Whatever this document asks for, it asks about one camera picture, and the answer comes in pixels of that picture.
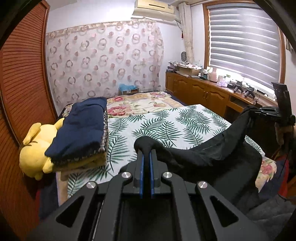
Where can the pink white jug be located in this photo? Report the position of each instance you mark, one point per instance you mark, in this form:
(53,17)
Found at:
(213,75)

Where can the folded patterned yellow garment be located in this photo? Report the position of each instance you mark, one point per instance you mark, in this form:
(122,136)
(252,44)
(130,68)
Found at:
(98,158)

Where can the circle patterned wall curtain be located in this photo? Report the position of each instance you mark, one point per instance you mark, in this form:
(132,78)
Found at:
(95,60)

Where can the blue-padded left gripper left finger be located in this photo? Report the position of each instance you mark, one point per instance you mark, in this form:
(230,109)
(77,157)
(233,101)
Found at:
(139,174)

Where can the cardboard box on cabinet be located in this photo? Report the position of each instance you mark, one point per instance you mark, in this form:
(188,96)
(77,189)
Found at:
(185,70)

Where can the beige tied window curtain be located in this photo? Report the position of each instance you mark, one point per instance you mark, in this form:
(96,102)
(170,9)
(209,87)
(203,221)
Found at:
(187,28)

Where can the folded navy blue garment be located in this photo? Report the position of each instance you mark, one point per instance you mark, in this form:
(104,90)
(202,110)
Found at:
(83,133)

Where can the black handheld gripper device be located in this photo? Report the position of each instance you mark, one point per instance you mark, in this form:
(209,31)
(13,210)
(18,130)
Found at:
(238,87)

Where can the palm leaf print sheet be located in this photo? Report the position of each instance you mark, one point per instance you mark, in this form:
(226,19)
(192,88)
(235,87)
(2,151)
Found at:
(181,128)

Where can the wall air conditioner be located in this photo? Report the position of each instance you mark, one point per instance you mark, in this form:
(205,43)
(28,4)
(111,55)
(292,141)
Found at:
(154,9)

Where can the black garment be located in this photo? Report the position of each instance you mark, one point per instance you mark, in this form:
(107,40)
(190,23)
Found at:
(226,161)

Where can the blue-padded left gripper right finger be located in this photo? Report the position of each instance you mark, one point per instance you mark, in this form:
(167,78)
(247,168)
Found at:
(155,174)

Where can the floral bed blanket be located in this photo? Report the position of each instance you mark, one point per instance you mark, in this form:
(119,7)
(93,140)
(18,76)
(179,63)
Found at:
(122,106)

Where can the small round fan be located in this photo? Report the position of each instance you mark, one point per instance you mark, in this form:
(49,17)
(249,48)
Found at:
(184,56)

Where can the person's right hand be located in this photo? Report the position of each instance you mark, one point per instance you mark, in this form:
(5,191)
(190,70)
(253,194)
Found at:
(284,133)

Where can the window zebra blind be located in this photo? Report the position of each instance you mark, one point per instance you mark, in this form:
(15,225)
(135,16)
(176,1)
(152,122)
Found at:
(244,40)

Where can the yellow plush toy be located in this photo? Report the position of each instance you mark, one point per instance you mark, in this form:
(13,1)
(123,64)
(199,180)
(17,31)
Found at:
(32,161)

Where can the blue cloth on box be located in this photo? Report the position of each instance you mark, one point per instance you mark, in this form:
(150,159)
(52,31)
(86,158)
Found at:
(127,89)

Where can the wooden louvered wardrobe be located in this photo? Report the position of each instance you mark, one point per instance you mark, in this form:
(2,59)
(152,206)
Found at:
(25,100)

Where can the wooden sideboard cabinet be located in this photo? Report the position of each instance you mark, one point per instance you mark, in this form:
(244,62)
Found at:
(222,101)

